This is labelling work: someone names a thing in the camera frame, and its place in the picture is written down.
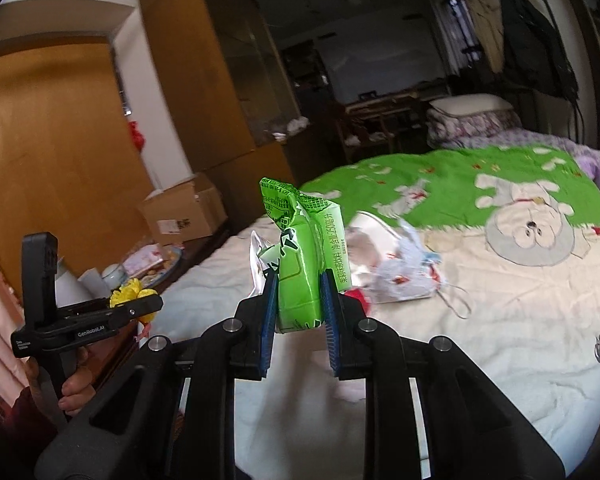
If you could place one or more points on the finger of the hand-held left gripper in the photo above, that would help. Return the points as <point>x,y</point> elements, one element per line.
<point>135,307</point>

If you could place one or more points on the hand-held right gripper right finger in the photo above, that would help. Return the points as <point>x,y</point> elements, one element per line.
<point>330,325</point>

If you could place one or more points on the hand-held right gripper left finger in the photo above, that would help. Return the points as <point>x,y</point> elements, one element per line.
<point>271,320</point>

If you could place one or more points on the person's left forearm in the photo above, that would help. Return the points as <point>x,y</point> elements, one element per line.
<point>15,425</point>

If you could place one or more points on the person's left hand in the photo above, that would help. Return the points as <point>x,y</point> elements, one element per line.
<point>77,387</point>

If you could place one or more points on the yellow artificial flower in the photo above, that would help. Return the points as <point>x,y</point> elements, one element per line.
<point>130,294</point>

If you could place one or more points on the white lidded cup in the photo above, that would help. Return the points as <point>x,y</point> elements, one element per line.
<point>114,276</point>

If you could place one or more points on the small white box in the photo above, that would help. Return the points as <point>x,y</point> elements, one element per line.
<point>75,287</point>

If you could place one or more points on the pink snack packet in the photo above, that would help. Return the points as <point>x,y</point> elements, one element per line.
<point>142,258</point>

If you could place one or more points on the blue snack plate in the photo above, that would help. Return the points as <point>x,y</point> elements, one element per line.
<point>172,260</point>

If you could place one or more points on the silver foil packet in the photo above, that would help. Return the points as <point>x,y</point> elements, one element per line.
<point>257,260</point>

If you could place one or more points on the brown cardboard box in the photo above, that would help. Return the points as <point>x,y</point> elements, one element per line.
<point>180,210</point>

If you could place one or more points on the wooden door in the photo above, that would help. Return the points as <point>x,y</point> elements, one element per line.
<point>55,160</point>

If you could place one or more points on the red hanging ornament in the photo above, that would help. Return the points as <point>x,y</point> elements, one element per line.
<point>136,136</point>

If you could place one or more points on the green cartoon printed blanket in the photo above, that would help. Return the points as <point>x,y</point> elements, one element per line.
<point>505,280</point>

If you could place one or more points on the white cloth on shelf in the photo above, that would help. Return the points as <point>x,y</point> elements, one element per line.
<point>292,125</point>

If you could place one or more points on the wooden desk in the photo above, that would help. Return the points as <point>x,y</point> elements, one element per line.
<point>395,97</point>

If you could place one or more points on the wooden wardrobe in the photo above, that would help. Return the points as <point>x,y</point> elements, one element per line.
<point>200,70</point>

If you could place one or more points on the white pillow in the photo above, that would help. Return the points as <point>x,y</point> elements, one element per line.
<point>472,117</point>

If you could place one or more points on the purple floral sheet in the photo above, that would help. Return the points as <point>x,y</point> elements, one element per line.
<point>590,160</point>

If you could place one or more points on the window curtain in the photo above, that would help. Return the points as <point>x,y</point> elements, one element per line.
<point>457,30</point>

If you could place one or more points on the dark hanging jacket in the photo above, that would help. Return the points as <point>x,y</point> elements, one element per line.
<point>535,45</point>

